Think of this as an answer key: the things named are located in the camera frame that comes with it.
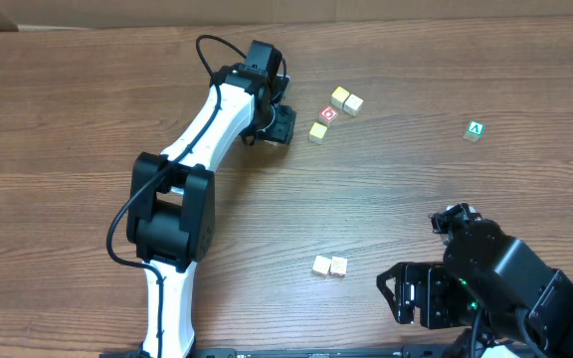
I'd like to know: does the white block red edge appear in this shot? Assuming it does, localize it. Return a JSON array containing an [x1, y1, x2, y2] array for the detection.
[[463, 120, 485, 142]]

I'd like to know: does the white block top right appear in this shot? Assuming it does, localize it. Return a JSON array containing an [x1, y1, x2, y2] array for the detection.
[[343, 93, 364, 116]]

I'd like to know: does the yellow block centre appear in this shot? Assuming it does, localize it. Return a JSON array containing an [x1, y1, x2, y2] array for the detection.
[[308, 122, 328, 144]]

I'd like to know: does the yellow block top right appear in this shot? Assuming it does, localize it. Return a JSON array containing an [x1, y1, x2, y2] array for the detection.
[[330, 87, 350, 109]]

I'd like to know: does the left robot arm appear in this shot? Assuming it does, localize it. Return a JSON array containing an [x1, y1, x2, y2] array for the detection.
[[116, 41, 296, 357]]

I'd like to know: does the white E letter block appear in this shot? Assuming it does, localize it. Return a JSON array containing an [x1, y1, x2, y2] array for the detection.
[[329, 257, 348, 277]]

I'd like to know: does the red circle letter block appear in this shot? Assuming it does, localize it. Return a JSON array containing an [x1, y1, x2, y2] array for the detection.
[[318, 105, 339, 127]]

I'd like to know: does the plain yellow wooden block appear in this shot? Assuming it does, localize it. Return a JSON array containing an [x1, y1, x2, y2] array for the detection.
[[311, 256, 332, 276]]

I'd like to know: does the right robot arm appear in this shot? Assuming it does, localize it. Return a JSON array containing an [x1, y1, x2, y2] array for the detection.
[[376, 203, 573, 357]]

